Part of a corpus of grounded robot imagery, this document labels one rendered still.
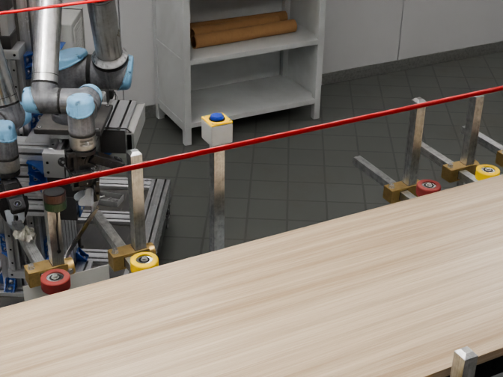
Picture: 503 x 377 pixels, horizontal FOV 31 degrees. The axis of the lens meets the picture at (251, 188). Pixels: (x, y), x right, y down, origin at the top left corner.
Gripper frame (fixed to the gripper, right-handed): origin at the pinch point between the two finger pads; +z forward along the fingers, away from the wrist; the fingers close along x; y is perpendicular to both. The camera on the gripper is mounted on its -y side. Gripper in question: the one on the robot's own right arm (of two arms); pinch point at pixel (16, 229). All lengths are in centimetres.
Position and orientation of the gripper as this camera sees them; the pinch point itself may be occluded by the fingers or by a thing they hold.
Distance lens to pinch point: 294.0
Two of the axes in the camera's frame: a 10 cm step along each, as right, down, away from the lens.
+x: -8.8, 2.1, -4.2
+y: -4.7, -4.4, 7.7
